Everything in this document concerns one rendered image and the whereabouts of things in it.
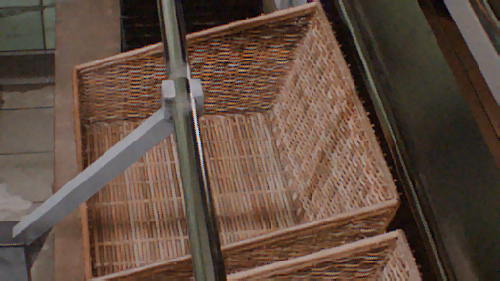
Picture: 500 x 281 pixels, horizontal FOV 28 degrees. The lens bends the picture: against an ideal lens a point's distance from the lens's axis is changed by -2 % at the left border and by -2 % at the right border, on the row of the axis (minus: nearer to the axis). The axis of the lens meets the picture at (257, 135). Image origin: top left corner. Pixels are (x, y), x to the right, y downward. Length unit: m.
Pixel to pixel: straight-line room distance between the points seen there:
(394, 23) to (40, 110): 1.62
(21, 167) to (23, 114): 0.23
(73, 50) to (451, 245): 1.17
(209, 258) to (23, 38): 2.16
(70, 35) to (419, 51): 1.01
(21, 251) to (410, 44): 0.65
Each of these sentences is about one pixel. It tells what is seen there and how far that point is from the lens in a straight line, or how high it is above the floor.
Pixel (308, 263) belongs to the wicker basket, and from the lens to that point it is 1.47.
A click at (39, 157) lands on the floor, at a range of 2.86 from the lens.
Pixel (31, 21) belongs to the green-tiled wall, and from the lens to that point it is 3.03.
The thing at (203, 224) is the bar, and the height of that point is 1.17.
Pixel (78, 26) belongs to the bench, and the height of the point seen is 0.58.
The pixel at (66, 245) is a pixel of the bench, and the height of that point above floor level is 0.58.
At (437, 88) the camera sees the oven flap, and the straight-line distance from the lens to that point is 1.43.
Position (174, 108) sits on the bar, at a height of 1.17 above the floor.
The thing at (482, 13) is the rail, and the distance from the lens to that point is 0.85.
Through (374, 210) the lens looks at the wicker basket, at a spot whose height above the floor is 0.84.
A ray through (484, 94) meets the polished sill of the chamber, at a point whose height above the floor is 1.16.
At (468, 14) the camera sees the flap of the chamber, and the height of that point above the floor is 1.42.
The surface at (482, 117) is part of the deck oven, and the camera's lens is 1.24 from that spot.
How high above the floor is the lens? 1.88
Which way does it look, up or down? 40 degrees down
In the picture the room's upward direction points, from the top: 4 degrees clockwise
